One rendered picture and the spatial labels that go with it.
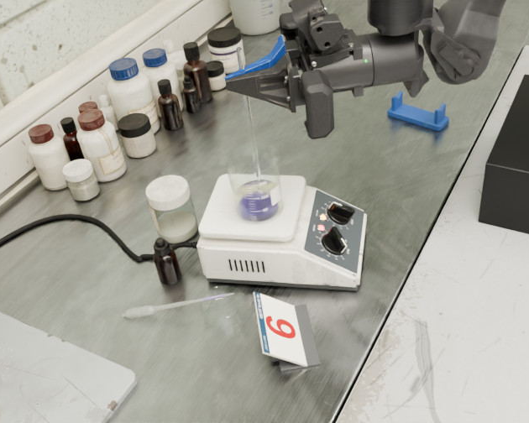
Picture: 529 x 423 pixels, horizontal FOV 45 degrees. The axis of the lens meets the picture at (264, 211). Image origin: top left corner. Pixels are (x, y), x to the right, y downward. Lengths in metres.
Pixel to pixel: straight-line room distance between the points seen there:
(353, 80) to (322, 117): 0.08
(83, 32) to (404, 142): 0.60
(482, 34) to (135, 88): 0.60
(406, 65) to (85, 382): 0.50
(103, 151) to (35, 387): 0.40
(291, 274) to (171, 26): 0.71
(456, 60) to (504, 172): 0.20
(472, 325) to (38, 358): 0.51
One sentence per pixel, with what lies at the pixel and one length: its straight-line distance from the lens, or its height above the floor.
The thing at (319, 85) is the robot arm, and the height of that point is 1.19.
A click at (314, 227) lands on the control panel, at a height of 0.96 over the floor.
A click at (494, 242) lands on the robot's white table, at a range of 0.88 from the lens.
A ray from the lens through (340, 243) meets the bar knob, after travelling 0.77.
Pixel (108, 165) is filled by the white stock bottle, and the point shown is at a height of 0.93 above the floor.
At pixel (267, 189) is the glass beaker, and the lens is 0.74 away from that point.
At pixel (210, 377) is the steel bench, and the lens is 0.74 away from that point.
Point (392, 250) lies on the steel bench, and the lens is 0.85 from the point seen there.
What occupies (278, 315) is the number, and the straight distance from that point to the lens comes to 0.75.
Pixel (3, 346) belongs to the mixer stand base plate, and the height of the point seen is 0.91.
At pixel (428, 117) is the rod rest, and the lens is 1.09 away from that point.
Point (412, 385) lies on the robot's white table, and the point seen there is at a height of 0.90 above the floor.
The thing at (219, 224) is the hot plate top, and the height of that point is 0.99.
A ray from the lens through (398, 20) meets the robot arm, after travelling 0.67.
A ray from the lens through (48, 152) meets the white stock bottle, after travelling 1.04.
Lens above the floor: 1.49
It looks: 40 degrees down
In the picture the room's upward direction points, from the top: 9 degrees counter-clockwise
